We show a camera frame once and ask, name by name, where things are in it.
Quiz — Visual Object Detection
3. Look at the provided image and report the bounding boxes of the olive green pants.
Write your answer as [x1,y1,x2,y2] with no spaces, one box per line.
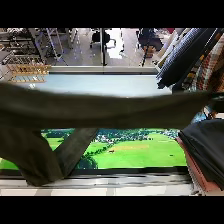
[0,81,224,188]

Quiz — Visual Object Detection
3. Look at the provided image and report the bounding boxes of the blue checked shirt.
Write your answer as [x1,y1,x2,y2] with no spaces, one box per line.
[155,27,208,88]

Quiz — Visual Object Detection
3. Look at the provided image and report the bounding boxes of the orange plaid shirt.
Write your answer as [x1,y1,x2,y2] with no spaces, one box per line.
[181,33,224,94]

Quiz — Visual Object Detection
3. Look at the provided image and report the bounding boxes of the silver frame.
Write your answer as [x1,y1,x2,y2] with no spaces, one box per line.
[0,173,198,197]

